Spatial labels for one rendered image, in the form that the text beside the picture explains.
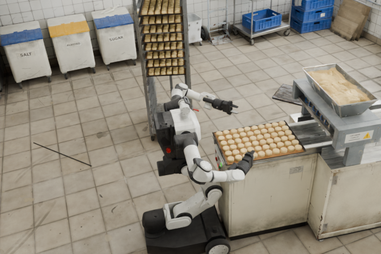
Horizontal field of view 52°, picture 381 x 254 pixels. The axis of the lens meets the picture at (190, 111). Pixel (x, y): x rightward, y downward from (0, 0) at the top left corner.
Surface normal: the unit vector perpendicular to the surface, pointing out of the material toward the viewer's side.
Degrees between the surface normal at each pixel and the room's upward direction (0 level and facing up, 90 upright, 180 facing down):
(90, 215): 0
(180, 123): 0
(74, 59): 94
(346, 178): 90
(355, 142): 90
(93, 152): 0
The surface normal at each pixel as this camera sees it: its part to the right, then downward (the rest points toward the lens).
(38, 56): 0.41, 0.51
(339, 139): 0.20, 0.53
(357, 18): -0.88, -0.07
